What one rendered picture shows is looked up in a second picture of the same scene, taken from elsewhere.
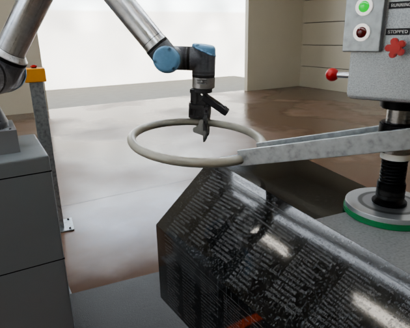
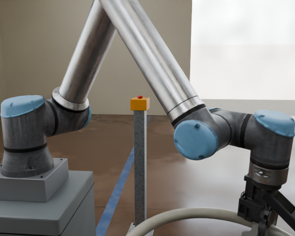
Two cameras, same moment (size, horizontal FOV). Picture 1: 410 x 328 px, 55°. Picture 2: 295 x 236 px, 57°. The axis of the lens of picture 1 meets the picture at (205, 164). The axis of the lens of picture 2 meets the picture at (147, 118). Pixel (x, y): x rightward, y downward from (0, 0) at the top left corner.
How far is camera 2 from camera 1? 0.87 m
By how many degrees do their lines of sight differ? 34
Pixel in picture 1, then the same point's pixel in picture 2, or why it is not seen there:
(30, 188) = not seen: outside the picture
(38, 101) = (138, 125)
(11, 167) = (20, 224)
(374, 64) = not seen: outside the picture
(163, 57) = (188, 137)
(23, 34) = (77, 82)
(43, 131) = (138, 151)
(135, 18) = (157, 76)
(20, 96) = not seen: hidden behind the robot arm
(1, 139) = (30, 187)
